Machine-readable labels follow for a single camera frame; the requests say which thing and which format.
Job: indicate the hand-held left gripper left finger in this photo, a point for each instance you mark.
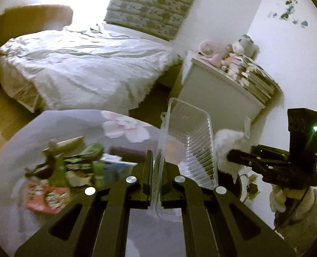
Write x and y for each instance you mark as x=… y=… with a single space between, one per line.
x=145 y=184

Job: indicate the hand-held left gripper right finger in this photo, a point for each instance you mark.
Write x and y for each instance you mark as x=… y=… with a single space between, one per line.
x=171 y=191

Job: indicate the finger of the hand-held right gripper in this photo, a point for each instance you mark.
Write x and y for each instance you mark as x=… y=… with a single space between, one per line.
x=270 y=150
x=241 y=158

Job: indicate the black trash bin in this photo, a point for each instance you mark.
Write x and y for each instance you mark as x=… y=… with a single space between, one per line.
x=234 y=183

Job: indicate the clear plastic tray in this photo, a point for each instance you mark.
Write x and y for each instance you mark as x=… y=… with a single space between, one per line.
x=193 y=142

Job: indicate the person's right forearm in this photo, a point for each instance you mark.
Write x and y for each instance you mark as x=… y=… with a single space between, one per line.
x=303 y=219

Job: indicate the white fluffy cloth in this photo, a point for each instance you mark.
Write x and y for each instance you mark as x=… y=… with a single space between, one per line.
x=228 y=147

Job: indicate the blue packet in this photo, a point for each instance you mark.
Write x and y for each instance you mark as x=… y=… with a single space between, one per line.
x=113 y=171

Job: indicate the purple wrapper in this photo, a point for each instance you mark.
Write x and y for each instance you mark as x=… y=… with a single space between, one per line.
x=127 y=154

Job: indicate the green crumpled wrapper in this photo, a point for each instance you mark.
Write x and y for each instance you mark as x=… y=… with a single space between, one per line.
x=97 y=152

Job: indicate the white dresser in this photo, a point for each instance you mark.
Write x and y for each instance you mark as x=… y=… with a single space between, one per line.
x=217 y=96

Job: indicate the black and green packet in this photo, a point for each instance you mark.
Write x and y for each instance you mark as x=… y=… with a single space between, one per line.
x=78 y=162

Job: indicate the stack of magazines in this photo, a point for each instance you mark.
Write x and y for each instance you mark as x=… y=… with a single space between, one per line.
x=254 y=77

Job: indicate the brown cardboard piece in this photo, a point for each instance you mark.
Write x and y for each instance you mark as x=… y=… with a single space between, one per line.
x=70 y=143

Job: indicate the grey floral tablecloth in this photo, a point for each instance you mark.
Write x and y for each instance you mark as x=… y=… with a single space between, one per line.
x=75 y=123

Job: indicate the red printed packet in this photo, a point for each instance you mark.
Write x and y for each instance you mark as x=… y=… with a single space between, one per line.
x=45 y=199

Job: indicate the grey plush toy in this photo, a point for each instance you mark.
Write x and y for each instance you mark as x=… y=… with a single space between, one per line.
x=245 y=46

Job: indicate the bed with white duvet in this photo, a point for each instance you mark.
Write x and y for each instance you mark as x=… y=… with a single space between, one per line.
x=89 y=64

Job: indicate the patterned window blind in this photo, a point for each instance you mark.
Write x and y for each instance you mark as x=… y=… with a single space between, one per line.
x=153 y=2

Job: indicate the brown padded headboard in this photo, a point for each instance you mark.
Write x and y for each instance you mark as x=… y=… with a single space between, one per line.
x=30 y=18

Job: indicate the wall stickers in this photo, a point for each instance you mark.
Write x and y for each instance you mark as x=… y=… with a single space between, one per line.
x=288 y=8

